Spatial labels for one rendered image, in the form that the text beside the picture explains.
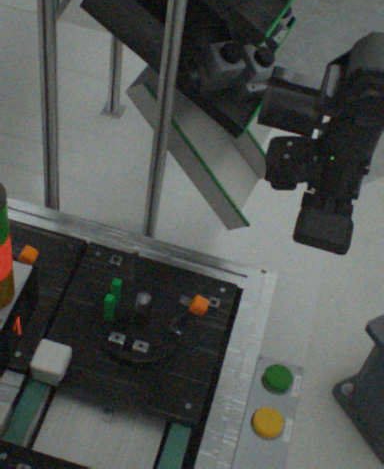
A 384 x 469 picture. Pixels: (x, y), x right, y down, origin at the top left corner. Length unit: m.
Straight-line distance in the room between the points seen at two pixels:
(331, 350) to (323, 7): 2.36
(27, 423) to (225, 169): 0.49
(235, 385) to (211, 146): 0.38
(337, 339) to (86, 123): 0.64
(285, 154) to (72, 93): 0.82
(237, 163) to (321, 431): 0.44
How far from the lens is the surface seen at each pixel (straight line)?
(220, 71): 1.10
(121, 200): 1.46
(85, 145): 1.55
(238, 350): 1.19
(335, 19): 3.49
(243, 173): 1.33
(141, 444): 1.16
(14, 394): 1.14
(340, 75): 0.85
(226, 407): 1.15
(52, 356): 1.13
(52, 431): 1.16
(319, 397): 1.30
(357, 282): 1.44
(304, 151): 0.91
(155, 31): 1.08
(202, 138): 1.27
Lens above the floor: 1.97
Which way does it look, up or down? 50 degrees down
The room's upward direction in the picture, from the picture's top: 10 degrees clockwise
